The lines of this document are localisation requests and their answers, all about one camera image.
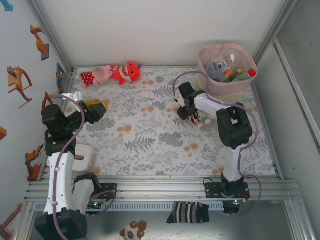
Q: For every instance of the orange grey machine wall sticker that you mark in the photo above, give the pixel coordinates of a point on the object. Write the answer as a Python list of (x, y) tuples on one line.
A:
[(13, 82)]

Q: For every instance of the blue orange gantry wall sticker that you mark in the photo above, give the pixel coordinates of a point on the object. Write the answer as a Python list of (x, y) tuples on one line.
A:
[(60, 77)]

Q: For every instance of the aluminium side rail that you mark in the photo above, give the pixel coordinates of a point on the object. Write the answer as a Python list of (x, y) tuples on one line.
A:
[(70, 80)]

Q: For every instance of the orange capped plastic bottle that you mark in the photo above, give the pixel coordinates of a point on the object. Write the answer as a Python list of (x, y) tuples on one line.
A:
[(228, 73)]

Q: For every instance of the aluminium extrusion rail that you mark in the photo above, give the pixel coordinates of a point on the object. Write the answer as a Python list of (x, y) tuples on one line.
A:
[(162, 187)]

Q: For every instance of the black beige striped sock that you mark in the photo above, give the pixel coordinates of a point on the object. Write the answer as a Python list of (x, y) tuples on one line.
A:
[(187, 212)]

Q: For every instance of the white plastic box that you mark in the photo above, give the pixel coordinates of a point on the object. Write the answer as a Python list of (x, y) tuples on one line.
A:
[(85, 152)]

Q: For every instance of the floral patterned tablecloth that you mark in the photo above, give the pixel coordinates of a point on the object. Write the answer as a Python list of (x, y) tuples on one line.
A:
[(125, 165)]

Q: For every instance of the pale window frame bar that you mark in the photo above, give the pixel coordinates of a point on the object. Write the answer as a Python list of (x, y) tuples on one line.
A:
[(300, 100)]

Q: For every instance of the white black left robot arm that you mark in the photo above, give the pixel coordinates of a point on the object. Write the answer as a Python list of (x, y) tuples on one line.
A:
[(58, 180)]

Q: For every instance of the white brown plush dog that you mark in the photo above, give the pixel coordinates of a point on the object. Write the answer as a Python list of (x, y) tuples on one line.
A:
[(131, 232)]

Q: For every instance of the blue column wall sticker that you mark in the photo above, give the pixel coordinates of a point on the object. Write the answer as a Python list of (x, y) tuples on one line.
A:
[(9, 8)]

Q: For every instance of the pink plush toy dotted dress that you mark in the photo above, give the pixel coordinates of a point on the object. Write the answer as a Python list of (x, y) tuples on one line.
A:
[(100, 73)]

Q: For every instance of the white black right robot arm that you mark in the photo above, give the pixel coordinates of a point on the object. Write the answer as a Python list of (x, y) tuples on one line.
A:
[(235, 162)]

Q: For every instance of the brown coffee drink bottle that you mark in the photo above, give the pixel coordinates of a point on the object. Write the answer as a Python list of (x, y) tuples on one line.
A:
[(194, 120)]

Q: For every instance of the red plush monster toy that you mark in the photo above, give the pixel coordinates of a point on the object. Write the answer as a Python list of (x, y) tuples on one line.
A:
[(130, 71)]

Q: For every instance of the brown cylindrical stick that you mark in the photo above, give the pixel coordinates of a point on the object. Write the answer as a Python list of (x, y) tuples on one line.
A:
[(79, 157)]

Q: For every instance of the aluminium frame post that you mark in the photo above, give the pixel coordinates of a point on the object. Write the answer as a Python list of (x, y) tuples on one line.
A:
[(278, 25), (53, 37)]

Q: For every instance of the small circuit board green LED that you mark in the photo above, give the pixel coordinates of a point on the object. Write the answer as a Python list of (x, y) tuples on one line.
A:
[(236, 201), (95, 205)]

